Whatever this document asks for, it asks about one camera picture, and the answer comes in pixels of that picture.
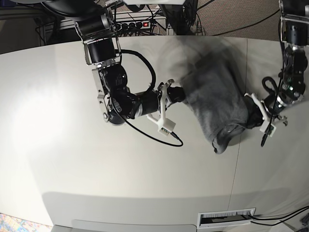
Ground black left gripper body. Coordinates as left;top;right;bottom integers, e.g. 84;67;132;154
244;98;264;129

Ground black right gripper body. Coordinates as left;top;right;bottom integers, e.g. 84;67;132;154
166;87;186;108

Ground grey T-shirt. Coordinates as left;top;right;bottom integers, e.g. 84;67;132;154
178;40;249;155

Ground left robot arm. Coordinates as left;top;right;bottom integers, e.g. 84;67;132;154
247;0;309;129

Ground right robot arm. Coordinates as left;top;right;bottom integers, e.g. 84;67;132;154
42;0;185;125

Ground grey table leg column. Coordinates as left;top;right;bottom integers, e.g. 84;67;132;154
159;4;178;35

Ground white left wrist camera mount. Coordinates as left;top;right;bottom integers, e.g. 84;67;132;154
244;93;288;137

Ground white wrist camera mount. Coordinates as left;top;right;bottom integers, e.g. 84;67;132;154
146;79;176;136
244;93;288;137

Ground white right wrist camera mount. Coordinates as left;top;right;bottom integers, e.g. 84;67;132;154
146;79;176;136

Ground black power strip red switch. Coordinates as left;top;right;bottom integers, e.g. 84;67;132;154
116;21;151;32

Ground black cables at table edge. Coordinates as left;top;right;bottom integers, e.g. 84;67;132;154
242;205;309;226

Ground white cable grommet slot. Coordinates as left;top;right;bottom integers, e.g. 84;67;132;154
197;208;256;229

